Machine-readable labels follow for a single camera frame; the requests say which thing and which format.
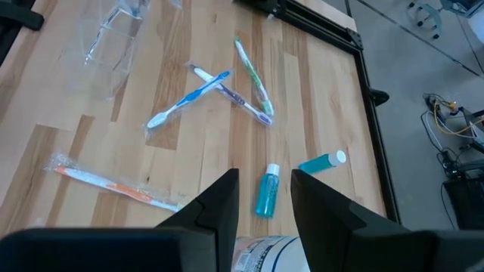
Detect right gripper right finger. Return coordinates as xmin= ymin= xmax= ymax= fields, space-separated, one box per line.
xmin=290 ymin=168 xmax=484 ymax=272

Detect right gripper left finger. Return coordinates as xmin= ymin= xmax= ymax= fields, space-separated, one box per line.
xmin=0 ymin=168 xmax=240 ymax=272

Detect teal mouthwash bottle white cap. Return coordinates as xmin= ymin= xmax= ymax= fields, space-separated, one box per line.
xmin=298 ymin=150 xmax=348 ymax=175
xmin=255 ymin=162 xmax=281 ymax=219

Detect orange white toothbrush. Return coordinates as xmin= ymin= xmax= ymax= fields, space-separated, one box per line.
xmin=45 ymin=153 xmax=185 ymax=213

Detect blue white toothbrush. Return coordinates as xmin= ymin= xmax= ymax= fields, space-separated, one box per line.
xmin=145 ymin=70 xmax=232 ymax=130

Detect purple white toothbrush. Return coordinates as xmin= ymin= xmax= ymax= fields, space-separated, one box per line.
xmin=187 ymin=63 xmax=274 ymax=127

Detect white blue wipes canister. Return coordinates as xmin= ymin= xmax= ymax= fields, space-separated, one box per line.
xmin=231 ymin=234 xmax=311 ymax=272

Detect black floor box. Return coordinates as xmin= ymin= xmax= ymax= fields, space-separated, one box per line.
xmin=442 ymin=177 xmax=484 ymax=230

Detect clear plastic bag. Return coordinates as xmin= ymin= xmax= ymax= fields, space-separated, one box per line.
xmin=75 ymin=0 xmax=185 ymax=103

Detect grey chair base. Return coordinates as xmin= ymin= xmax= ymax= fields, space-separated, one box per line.
xmin=406 ymin=0 xmax=444 ymax=41

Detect black floor cable bundle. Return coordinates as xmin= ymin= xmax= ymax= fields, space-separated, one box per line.
xmin=420 ymin=92 xmax=484 ymax=182

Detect black aluminium table frame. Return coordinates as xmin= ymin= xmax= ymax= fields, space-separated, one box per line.
xmin=232 ymin=0 xmax=402 ymax=224

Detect black frame bracket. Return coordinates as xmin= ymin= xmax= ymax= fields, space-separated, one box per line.
xmin=368 ymin=87 xmax=390 ymax=107

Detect yellow floor cable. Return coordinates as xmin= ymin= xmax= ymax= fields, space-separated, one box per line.
xmin=430 ymin=100 xmax=484 ymax=139

